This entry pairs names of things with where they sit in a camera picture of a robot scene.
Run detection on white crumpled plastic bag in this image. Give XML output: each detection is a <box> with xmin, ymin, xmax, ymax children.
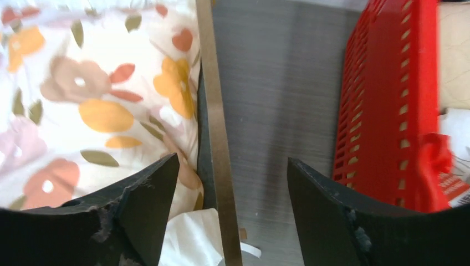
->
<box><xmin>439</xmin><ymin>108</ymin><xmax>469</xmax><ymax>184</ymax></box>

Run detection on red plastic basket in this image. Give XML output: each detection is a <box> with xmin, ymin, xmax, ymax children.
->
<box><xmin>332</xmin><ymin>0</ymin><xmax>452</xmax><ymax>212</ymax></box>

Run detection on wooden pet bed frame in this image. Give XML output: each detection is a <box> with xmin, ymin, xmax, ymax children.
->
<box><xmin>196</xmin><ymin>1</ymin><xmax>243</xmax><ymax>265</ymax></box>

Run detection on large floral cushion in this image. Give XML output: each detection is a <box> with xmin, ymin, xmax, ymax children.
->
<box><xmin>0</xmin><ymin>0</ymin><xmax>262</xmax><ymax>266</ymax></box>

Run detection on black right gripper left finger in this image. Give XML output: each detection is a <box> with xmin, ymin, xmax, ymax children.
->
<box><xmin>1</xmin><ymin>154</ymin><xmax>180</xmax><ymax>265</ymax></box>

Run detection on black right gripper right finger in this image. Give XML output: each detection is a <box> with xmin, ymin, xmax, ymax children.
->
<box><xmin>287</xmin><ymin>158</ymin><xmax>469</xmax><ymax>266</ymax></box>

